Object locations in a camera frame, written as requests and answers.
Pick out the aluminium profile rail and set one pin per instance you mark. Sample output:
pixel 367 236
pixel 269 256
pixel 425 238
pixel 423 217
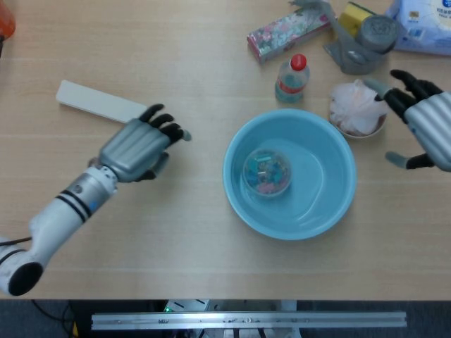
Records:
pixel 246 320

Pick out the clear tub of colourful clips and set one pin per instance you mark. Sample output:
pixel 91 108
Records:
pixel 266 172

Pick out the clear bottle with red cap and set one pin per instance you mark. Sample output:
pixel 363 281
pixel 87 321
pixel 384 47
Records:
pixel 292 84

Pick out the long white cutlery case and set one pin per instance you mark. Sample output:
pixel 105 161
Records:
pixel 91 100

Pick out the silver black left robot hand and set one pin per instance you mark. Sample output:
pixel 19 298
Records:
pixel 134 151

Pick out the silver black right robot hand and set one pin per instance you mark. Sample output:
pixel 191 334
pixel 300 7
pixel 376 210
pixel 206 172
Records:
pixel 433 123

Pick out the beige round bowl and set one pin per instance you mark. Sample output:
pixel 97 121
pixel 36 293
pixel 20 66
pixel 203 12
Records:
pixel 356 136

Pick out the orange plastic bucket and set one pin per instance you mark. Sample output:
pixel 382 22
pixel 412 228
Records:
pixel 5 21

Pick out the yellow scouring sponge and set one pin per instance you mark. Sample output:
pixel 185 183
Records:
pixel 349 17

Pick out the floral patterned long box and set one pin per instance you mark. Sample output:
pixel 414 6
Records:
pixel 282 35

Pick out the light blue plastic basin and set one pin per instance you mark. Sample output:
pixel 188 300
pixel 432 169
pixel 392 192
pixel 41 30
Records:
pixel 317 176

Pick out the blue white tissue pack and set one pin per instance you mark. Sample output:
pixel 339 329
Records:
pixel 430 31

